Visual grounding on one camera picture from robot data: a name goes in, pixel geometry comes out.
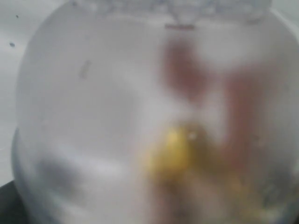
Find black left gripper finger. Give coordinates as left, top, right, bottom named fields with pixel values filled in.
left=0, top=181, right=29, bottom=224

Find clear shaker strainer lid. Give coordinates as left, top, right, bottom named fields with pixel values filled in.
left=12, top=0, right=299, bottom=224

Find coins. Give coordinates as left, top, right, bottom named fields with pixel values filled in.
left=140, top=39, right=292, bottom=224

